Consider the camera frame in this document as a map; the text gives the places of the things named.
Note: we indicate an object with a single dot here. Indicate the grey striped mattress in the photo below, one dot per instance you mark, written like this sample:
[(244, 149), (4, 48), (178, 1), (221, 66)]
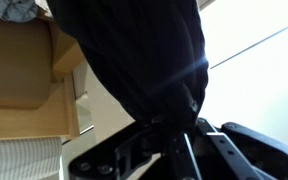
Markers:
[(29, 159)]

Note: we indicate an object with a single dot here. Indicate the blue crumpled cloth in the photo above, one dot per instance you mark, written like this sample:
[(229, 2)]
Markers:
[(19, 11)]

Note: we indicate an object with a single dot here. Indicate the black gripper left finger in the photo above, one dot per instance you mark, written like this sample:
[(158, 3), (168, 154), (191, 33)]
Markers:
[(181, 158)]

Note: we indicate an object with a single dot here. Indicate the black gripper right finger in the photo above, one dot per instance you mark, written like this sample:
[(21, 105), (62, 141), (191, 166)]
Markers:
[(219, 158)]

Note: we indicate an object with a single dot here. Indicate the black jumper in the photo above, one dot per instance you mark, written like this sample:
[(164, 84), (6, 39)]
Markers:
[(149, 54)]

